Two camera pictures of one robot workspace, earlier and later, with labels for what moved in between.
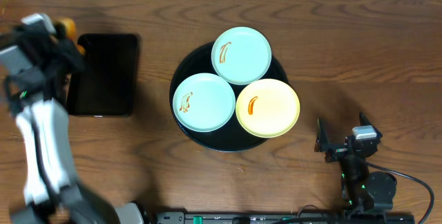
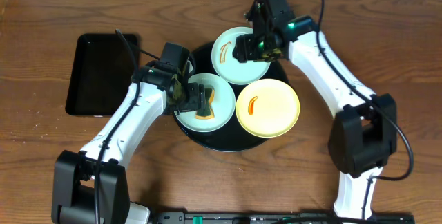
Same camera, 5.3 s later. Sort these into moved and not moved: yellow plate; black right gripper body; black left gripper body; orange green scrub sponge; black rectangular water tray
Moved: black right gripper body; orange green scrub sponge; black left gripper body
Not moved: yellow plate; black rectangular water tray
